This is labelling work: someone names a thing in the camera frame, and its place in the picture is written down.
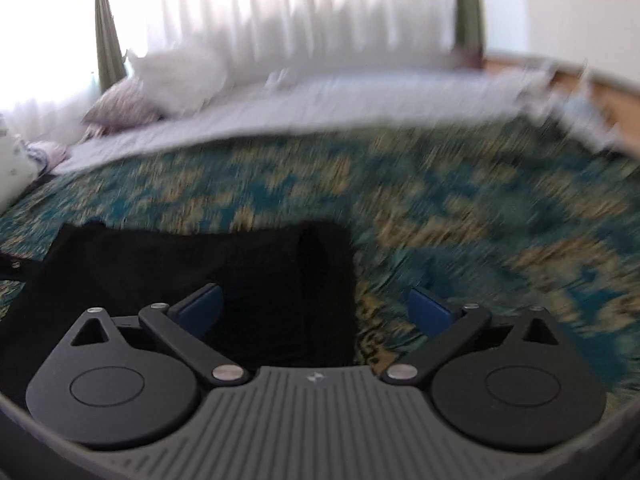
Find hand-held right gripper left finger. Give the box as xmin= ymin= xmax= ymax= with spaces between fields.
xmin=70 ymin=283 xmax=251 ymax=389

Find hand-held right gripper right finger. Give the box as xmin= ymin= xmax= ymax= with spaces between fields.
xmin=382 ymin=287 xmax=567 ymax=387

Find black pants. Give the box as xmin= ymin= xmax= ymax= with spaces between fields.
xmin=0 ymin=220 xmax=359 ymax=408

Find white green-leaf pillow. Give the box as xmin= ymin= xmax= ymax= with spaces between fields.
xmin=0 ymin=114 xmax=42 ymax=212

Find teal patterned fish blanket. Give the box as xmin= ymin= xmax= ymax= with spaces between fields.
xmin=0 ymin=109 xmax=640 ymax=411

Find purple floral pillow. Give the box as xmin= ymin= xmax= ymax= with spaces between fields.
xmin=81 ymin=77 xmax=167 ymax=137

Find white quilted bed sheet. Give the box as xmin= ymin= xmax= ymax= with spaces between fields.
xmin=50 ymin=67 xmax=553 ymax=176

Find small white cloth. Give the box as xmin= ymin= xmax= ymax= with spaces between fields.
xmin=266 ymin=69 xmax=302 ymax=92

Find crumpled white cloth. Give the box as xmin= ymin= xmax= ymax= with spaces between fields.
xmin=517 ymin=60 xmax=623 ymax=153

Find green curtain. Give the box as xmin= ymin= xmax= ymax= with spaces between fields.
xmin=451 ymin=0 xmax=487 ymax=68
xmin=89 ymin=0 xmax=127 ymax=92

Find white sheer curtain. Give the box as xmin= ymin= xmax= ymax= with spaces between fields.
xmin=0 ymin=0 xmax=463 ymax=121

